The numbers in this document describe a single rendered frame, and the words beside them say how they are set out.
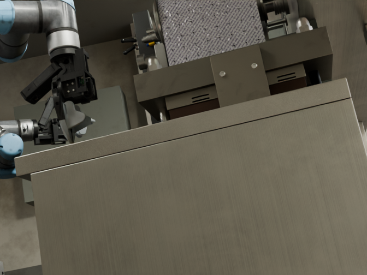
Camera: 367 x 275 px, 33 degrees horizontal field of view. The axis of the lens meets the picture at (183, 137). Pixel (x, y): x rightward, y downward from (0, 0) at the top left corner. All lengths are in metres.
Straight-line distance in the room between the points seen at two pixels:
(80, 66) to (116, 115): 3.78
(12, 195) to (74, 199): 4.41
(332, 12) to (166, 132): 0.53
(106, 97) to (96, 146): 4.06
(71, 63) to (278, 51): 0.48
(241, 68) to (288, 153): 0.20
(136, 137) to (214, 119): 0.15
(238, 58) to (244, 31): 0.26
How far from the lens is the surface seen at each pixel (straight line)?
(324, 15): 1.51
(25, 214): 5.55
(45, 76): 1.46
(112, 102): 5.25
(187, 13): 1.54
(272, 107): 1.16
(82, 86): 1.41
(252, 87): 1.22
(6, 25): 1.47
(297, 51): 1.25
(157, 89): 1.27
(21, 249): 5.53
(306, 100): 1.16
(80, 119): 1.40
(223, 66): 1.24
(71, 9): 1.51
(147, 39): 1.87
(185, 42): 1.51
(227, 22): 1.51
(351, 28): 1.63
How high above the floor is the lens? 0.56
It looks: 15 degrees up
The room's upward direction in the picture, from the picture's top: 11 degrees counter-clockwise
